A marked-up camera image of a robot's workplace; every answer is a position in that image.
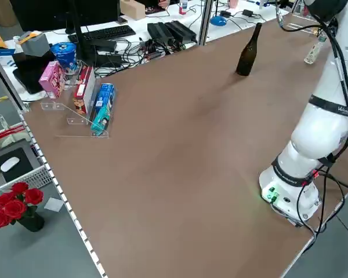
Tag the brown cardboard box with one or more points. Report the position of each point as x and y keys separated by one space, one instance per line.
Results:
x=132 y=10

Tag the red cookie box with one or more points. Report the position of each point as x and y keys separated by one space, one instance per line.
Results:
x=81 y=98

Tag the white bottle red label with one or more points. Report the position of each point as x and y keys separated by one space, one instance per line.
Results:
x=183 y=7

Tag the aluminium frame rail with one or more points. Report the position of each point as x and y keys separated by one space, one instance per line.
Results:
x=8 y=84

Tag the black keyboard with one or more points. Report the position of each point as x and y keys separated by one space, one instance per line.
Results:
x=104 y=33

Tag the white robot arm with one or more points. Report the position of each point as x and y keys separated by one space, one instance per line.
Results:
x=316 y=136

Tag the black flat device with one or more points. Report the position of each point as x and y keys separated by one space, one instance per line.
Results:
x=29 y=72

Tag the blue cookie packet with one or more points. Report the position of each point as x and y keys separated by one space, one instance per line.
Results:
x=104 y=97

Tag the white computer mouse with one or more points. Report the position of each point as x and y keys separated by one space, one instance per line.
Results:
x=9 y=164

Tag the grey box yellow lid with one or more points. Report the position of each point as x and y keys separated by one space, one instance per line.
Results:
x=36 y=46

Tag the aluminium frame post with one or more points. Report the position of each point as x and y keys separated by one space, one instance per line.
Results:
x=206 y=23

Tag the clear acrylic drinks shelf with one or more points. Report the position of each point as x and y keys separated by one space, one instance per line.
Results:
x=300 y=26

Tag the blue flat box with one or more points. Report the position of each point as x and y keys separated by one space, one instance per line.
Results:
x=4 y=52

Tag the black power brick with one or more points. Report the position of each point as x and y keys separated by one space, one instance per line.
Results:
x=158 y=30
x=181 y=30

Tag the white paper sheet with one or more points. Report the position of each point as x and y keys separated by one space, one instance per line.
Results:
x=53 y=204

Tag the clear plastic water bottle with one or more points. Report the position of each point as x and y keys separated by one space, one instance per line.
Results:
x=311 y=56

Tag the clear acrylic snack shelf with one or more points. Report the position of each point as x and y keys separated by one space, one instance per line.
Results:
x=75 y=120

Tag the black monitor with stand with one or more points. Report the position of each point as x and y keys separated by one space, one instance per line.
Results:
x=46 y=14

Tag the dark flower vase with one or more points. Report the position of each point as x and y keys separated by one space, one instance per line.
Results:
x=32 y=224

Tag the teal snack packet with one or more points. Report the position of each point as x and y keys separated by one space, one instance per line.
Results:
x=103 y=120

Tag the black mouse pad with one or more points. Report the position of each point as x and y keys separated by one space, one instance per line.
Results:
x=21 y=168

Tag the dark glass bottle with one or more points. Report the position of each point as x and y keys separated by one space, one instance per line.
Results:
x=245 y=62

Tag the blue snack canister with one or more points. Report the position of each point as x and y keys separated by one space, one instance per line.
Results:
x=64 y=56

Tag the blue oval object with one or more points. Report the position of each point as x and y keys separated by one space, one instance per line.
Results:
x=219 y=21

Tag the pink cup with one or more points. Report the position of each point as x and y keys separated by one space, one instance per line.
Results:
x=233 y=3

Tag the pink snack box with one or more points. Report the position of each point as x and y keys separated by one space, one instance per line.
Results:
x=50 y=81

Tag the red rose bouquet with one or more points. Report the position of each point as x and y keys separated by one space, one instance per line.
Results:
x=14 y=208

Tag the black charger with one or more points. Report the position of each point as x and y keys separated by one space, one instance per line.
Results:
x=247 y=13
x=225 y=14

